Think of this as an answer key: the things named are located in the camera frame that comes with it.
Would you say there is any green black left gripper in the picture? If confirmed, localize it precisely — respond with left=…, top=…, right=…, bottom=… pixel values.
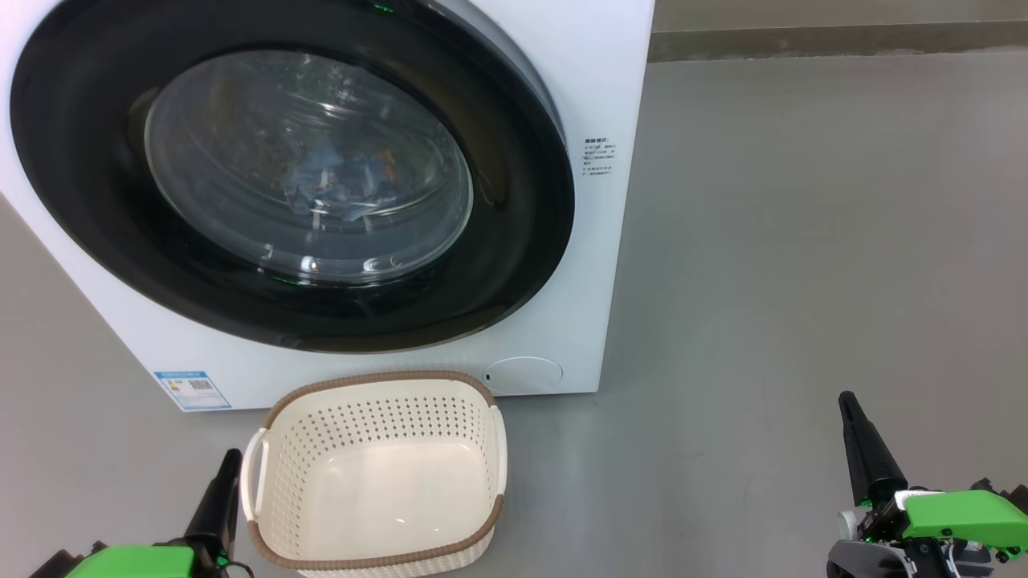
left=32, top=450, right=243, bottom=578

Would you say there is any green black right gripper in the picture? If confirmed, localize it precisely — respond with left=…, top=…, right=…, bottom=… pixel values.
left=827, top=391, right=1028, bottom=578

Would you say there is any blue printed garment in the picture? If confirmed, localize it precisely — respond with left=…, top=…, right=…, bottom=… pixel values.
left=283, top=147, right=400, bottom=223

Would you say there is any white front-load washing machine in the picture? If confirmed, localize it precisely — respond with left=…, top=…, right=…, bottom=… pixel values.
left=0, top=0, right=656, bottom=413

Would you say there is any blue energy label sticker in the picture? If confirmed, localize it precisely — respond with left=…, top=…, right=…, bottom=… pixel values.
left=153, top=370, right=233, bottom=413

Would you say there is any cream perforated basket brown rim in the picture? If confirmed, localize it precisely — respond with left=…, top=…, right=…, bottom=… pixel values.
left=240, top=370, right=508, bottom=578

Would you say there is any round white drain filter cover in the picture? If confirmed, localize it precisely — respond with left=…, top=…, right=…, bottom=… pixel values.
left=483, top=356, right=564, bottom=397

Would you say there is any black printed text label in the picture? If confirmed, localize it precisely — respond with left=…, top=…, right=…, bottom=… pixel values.
left=583, top=136, right=618, bottom=178

